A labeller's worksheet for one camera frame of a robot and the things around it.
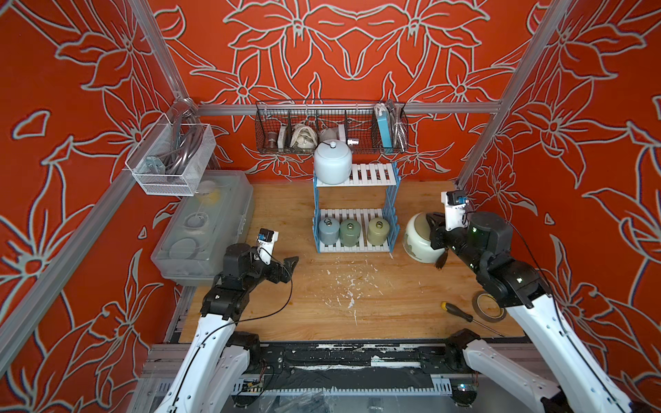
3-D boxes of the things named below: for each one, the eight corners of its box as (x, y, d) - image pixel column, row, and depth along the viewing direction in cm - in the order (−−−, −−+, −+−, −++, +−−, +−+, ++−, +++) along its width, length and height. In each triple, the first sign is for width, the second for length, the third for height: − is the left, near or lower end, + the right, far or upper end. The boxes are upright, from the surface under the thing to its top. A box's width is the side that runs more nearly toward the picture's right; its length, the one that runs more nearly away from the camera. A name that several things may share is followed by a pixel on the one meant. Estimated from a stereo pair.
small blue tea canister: (319, 244, 98) (318, 232, 91) (319, 231, 102) (319, 218, 95) (339, 244, 98) (339, 231, 91) (338, 231, 102) (339, 218, 95)
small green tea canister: (340, 246, 98) (341, 233, 91) (340, 232, 102) (340, 218, 95) (359, 246, 98) (361, 233, 91) (358, 232, 102) (360, 218, 95)
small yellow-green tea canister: (368, 245, 98) (371, 232, 91) (366, 230, 103) (369, 217, 96) (386, 245, 98) (391, 232, 91) (384, 230, 103) (388, 217, 96)
